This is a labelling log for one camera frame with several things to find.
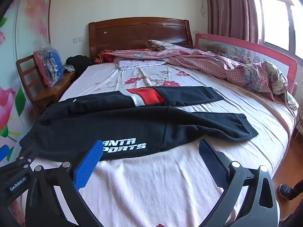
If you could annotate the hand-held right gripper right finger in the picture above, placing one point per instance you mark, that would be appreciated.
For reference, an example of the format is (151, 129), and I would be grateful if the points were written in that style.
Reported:
(210, 157)

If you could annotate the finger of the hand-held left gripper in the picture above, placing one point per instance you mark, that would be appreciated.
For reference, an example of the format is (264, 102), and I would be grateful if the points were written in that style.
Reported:
(3, 153)
(26, 159)

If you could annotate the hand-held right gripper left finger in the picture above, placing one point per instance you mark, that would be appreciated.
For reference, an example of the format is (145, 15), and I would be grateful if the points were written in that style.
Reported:
(87, 165)

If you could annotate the black pants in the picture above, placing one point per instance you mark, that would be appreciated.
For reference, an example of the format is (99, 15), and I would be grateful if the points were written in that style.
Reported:
(118, 123)

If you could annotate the bed with floral white sheet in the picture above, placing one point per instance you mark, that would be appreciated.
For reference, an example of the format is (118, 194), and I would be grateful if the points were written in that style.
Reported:
(165, 182)

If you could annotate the person's dark shoe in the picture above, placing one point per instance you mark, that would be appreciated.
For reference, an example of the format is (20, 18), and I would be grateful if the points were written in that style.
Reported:
(285, 191)

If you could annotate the wooden chair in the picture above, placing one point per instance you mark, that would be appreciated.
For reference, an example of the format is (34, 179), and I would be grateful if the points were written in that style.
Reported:
(26, 71)

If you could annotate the pink checked quilt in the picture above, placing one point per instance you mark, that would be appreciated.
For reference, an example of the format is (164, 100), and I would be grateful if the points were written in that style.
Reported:
(201, 59)

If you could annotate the plastic bag of clothes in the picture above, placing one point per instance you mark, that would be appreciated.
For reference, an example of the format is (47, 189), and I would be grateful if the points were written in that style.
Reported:
(53, 61)

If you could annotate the pile of black clothes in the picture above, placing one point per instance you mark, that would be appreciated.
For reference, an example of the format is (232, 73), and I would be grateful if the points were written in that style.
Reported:
(78, 61)

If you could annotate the red tasselled cloth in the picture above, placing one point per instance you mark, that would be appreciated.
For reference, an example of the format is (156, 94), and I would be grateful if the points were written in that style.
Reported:
(105, 56)

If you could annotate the pale floral pillow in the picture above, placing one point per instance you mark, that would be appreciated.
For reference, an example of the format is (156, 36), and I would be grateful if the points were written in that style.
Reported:
(139, 64)

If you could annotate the beige floral blanket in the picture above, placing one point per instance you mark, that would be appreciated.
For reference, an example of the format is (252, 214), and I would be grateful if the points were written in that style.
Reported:
(161, 44)

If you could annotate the wardrobe with floral doors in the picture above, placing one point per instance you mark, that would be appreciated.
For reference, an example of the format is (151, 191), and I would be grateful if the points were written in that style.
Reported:
(28, 28)

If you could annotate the brown wooden headboard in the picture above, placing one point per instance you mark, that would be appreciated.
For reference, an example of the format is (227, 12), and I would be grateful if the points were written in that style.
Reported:
(137, 32)

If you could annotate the dusky pink curtain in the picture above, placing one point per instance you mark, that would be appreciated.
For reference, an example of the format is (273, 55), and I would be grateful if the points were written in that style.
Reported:
(229, 9)

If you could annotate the window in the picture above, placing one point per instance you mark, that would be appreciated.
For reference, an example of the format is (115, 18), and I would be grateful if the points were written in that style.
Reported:
(279, 21)

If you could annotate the pink bed guard rail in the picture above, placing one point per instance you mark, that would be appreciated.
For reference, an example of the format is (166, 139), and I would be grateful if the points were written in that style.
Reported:
(236, 46)

